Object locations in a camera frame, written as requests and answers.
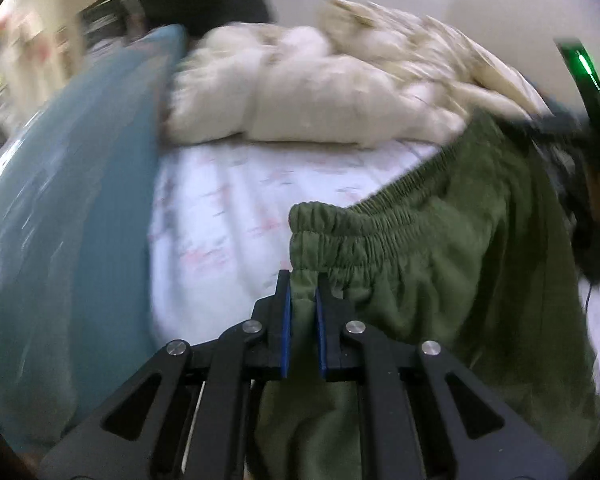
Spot olive green pants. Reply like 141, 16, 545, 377
250, 113, 600, 479

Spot white floral bed sheet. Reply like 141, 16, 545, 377
149, 139, 600, 399

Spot cream crumpled duvet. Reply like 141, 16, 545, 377
166, 0, 548, 146

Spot black poster sign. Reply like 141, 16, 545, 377
78, 0, 128, 50

